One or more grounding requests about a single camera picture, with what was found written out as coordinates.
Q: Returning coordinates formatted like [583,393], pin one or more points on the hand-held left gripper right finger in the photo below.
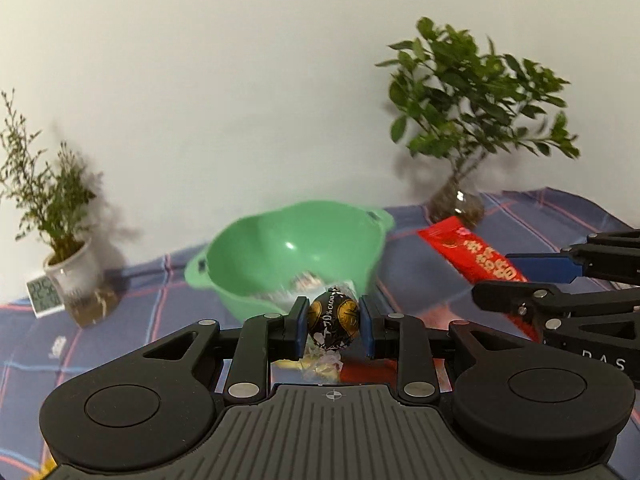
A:
[365,330]

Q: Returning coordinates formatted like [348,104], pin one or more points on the white cloth tag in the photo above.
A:
[59,346]

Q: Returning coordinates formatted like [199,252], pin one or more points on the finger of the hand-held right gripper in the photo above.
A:
[540,267]
[500,296]

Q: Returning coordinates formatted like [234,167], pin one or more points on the small red snack packet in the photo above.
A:
[367,372]

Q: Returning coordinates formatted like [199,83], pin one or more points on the blue plaid tablecloth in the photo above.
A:
[150,300]

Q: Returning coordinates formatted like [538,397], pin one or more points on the pale yellow candy wrapper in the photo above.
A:
[320,365]

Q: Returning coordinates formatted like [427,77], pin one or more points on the green plastic bowl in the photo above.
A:
[280,245]

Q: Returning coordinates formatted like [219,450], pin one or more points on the leafy plant in glass vase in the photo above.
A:
[465,80]

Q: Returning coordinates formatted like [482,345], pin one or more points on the thin-leaf plant in clear cup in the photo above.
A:
[62,240]

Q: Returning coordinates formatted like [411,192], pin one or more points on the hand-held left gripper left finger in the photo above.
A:
[301,327]

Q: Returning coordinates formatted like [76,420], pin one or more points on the long red snack packet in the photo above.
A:
[462,247]

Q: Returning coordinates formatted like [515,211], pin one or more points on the small white digital clock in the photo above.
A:
[44,296]

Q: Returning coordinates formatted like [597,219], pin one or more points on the black foil chocolate ball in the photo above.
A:
[334,324]

